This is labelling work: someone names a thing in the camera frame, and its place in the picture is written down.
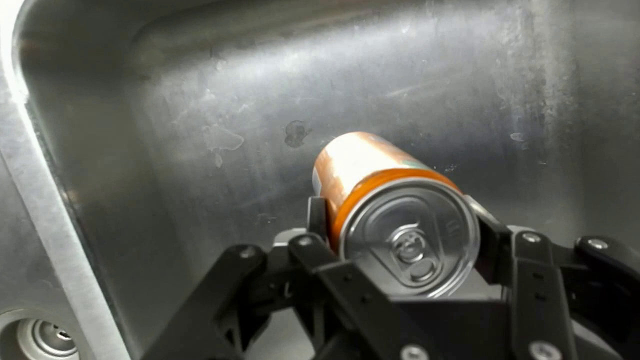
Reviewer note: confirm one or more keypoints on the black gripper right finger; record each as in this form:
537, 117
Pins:
553, 293

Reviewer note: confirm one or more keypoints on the round sink drain strainer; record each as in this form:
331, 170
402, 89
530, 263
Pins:
42, 341

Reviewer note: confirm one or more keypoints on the stainless steel double sink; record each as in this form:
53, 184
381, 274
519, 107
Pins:
200, 120

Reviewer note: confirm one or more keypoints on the orange fanta can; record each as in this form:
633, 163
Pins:
392, 220

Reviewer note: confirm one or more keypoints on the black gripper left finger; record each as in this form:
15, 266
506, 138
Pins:
286, 301

